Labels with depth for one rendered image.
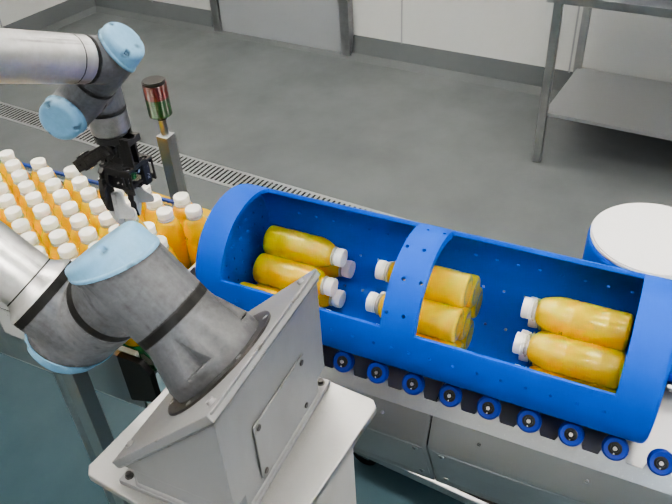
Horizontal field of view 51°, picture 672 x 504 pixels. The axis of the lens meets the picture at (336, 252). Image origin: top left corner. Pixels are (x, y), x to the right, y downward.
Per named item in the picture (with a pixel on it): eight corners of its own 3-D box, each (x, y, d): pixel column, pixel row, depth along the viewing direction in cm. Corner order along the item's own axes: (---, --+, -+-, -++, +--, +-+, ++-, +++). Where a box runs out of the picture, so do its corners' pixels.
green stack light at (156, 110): (163, 121, 188) (159, 104, 185) (143, 117, 190) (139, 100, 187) (177, 111, 192) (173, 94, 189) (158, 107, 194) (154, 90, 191)
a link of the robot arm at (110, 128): (76, 116, 131) (105, 97, 136) (83, 138, 133) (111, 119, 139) (108, 122, 128) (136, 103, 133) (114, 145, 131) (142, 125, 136)
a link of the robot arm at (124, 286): (171, 317, 87) (89, 238, 84) (115, 362, 94) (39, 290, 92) (214, 267, 96) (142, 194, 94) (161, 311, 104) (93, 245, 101)
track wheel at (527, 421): (544, 413, 127) (545, 411, 129) (519, 405, 129) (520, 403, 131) (537, 437, 127) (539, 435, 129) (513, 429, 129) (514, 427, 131)
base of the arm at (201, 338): (208, 395, 86) (149, 339, 84) (165, 411, 98) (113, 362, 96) (276, 311, 95) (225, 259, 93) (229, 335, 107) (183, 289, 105)
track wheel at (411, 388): (425, 376, 135) (428, 375, 137) (403, 369, 137) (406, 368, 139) (420, 398, 136) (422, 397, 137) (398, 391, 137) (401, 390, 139)
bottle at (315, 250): (264, 259, 155) (332, 278, 149) (259, 238, 150) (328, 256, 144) (279, 239, 159) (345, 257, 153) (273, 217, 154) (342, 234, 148)
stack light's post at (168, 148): (225, 403, 260) (166, 138, 193) (216, 400, 261) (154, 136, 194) (231, 396, 263) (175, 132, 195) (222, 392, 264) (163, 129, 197)
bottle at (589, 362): (628, 345, 118) (529, 320, 124) (620, 381, 115) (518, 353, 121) (623, 361, 124) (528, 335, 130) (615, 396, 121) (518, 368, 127)
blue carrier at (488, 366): (635, 479, 119) (677, 359, 102) (205, 336, 152) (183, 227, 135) (654, 366, 140) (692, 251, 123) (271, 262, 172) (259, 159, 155)
